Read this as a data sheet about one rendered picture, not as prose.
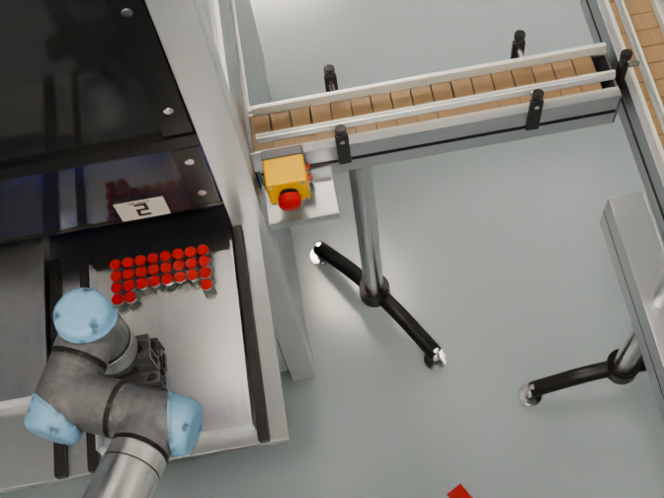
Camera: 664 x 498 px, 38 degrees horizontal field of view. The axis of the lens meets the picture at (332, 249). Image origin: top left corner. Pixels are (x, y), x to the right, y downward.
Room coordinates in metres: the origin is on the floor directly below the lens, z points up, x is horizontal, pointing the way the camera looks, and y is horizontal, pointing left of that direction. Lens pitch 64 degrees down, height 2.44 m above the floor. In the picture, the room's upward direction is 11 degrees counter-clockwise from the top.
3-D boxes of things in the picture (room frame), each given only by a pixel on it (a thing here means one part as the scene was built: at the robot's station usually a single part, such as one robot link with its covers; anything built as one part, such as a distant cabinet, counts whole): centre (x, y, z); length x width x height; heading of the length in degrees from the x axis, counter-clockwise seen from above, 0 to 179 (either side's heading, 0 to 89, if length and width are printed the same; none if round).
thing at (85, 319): (0.54, 0.34, 1.27); 0.09 x 0.08 x 0.11; 155
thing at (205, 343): (0.65, 0.31, 0.90); 0.34 x 0.26 x 0.04; 178
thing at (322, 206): (0.91, 0.04, 0.87); 0.14 x 0.13 x 0.02; 179
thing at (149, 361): (0.54, 0.33, 1.11); 0.09 x 0.08 x 0.12; 89
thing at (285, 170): (0.87, 0.05, 1.00); 0.08 x 0.07 x 0.07; 179
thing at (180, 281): (0.76, 0.30, 0.90); 0.18 x 0.02 x 0.05; 88
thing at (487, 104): (1.01, -0.24, 0.92); 0.69 x 0.15 x 0.16; 89
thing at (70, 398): (0.44, 0.36, 1.26); 0.11 x 0.11 x 0.08; 65
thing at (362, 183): (1.01, -0.09, 0.46); 0.09 x 0.09 x 0.77; 89
